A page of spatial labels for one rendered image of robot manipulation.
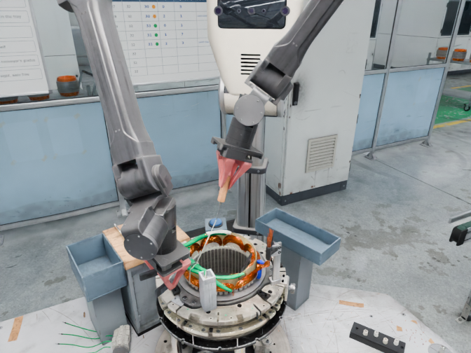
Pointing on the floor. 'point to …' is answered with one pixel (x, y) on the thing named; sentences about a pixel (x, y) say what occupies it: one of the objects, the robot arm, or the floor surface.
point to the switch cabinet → (320, 110)
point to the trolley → (459, 90)
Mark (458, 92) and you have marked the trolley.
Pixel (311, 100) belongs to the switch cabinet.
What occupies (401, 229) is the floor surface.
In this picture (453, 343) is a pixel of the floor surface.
